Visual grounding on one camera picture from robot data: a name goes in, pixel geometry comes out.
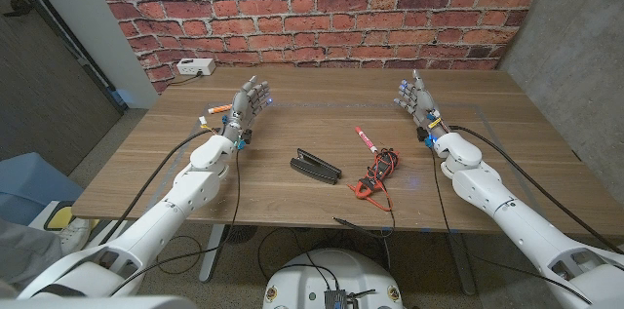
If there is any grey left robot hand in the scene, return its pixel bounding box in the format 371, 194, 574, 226
221, 74, 273, 142

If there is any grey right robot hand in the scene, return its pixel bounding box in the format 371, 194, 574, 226
393, 68, 450, 142

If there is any black stapler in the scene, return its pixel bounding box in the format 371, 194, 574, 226
290, 147, 343, 186

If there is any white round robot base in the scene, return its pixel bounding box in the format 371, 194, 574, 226
262, 248, 405, 309

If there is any white marker with red cap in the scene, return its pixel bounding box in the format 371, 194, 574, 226
354, 126, 379, 155

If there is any white power strip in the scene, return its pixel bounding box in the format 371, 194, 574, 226
175, 58, 217, 77

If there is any red clamp meter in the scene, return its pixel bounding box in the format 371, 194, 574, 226
347, 148, 401, 201

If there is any printed red brick backdrop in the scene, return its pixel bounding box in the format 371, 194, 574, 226
85, 0, 557, 96

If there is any black test probe lead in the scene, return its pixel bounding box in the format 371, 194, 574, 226
331, 215, 397, 240

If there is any grey table leg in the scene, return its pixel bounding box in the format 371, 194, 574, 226
198, 223, 226, 284
446, 233, 477, 296

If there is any white sneaker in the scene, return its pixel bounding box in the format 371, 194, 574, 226
57, 217, 94, 255

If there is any white robot torso edge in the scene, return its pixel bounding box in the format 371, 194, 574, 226
0, 295, 197, 309

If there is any grey trouser leg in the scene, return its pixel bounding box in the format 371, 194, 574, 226
0, 218, 65, 291

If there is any black power strip cord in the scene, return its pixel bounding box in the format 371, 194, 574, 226
168, 72, 204, 88

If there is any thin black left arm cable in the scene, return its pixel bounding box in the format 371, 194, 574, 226
109, 147, 244, 296

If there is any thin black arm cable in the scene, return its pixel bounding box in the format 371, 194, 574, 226
428, 146, 594, 306
109, 147, 244, 296

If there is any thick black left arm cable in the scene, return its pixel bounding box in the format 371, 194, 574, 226
99, 127, 216, 247

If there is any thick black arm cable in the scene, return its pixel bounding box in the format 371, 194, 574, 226
99, 127, 216, 247
448, 125, 624, 255

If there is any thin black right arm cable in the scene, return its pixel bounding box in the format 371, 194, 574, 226
428, 146, 594, 306

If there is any red test lead wire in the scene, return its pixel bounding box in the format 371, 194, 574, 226
372, 184, 395, 213

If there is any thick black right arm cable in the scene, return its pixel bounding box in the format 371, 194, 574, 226
448, 125, 624, 255

